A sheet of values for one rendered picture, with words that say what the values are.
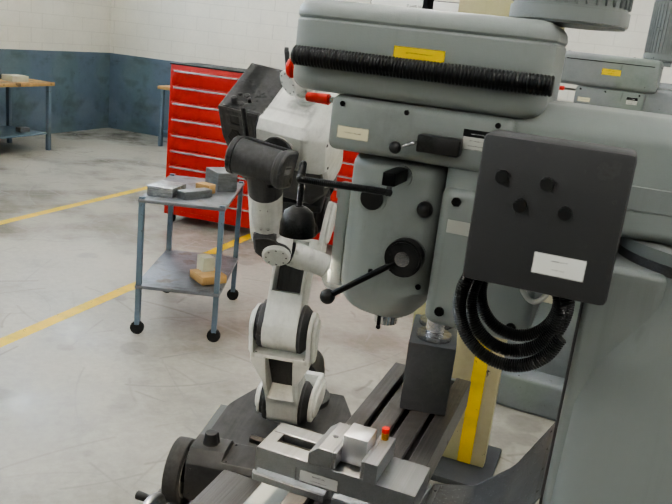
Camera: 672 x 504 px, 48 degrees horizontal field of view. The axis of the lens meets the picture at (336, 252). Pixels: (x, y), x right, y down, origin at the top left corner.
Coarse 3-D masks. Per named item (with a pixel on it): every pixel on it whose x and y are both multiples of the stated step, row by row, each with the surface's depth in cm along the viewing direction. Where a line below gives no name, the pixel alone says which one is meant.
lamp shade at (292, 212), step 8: (288, 208) 152; (296, 208) 151; (304, 208) 151; (288, 216) 150; (296, 216) 150; (304, 216) 150; (312, 216) 152; (280, 224) 152; (288, 224) 150; (296, 224) 150; (304, 224) 150; (312, 224) 151; (280, 232) 152; (288, 232) 150; (296, 232) 150; (304, 232) 150; (312, 232) 152
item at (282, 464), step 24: (288, 432) 164; (312, 432) 165; (264, 456) 157; (288, 456) 155; (384, 456) 151; (264, 480) 156; (288, 480) 155; (312, 480) 154; (336, 480) 152; (360, 480) 150; (384, 480) 150; (408, 480) 151
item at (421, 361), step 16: (416, 320) 206; (416, 336) 194; (432, 336) 192; (448, 336) 193; (416, 352) 191; (432, 352) 190; (448, 352) 189; (416, 368) 192; (432, 368) 191; (448, 368) 190; (416, 384) 193; (432, 384) 192; (448, 384) 191; (400, 400) 195; (416, 400) 194; (432, 400) 193
